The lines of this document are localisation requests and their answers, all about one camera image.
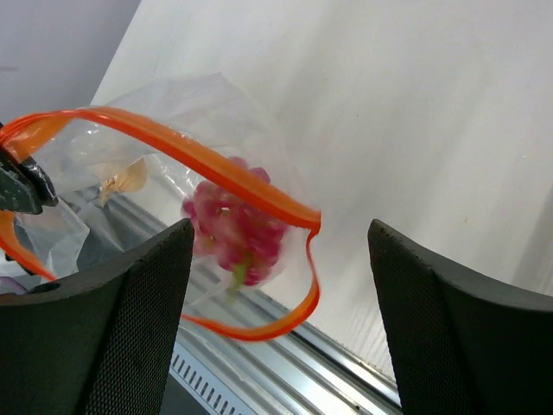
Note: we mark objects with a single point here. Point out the aluminium front rail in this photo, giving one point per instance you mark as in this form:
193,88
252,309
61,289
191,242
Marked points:
303,372

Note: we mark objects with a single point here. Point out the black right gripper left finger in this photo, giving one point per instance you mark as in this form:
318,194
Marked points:
99,341

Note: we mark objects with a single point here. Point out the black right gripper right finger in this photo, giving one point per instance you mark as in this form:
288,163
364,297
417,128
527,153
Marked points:
460,342

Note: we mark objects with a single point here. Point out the clear orange zip top bag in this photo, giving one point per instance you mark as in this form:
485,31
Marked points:
206,124

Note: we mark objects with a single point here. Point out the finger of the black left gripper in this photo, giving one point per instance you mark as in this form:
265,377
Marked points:
25,186

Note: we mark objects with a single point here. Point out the red grape bunch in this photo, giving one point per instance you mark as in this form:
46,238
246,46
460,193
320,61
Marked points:
237,246

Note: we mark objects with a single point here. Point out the white slotted cable duct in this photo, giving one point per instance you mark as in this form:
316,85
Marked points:
204,386

